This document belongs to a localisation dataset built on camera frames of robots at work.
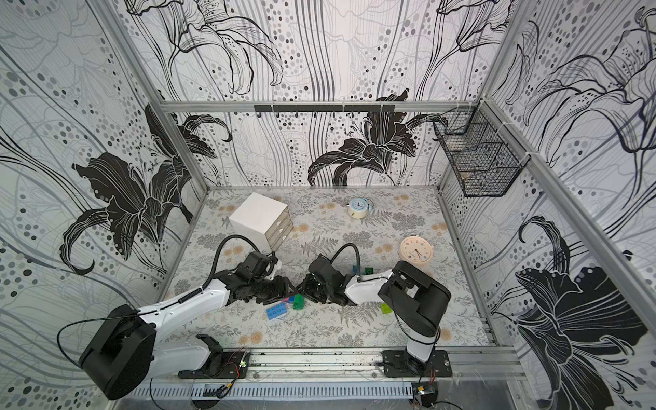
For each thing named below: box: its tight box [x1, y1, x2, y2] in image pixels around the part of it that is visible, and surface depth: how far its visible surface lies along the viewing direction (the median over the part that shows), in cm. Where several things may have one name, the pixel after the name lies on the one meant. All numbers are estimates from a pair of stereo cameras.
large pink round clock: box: [399, 234, 434, 273], surface depth 97 cm
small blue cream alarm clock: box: [346, 198, 373, 219], surface depth 109 cm
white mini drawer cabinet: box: [228, 192, 295, 253], surface depth 95 cm
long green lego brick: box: [292, 292, 305, 311], surface depth 84 cm
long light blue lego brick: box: [265, 302, 288, 321], surface depth 84 cm
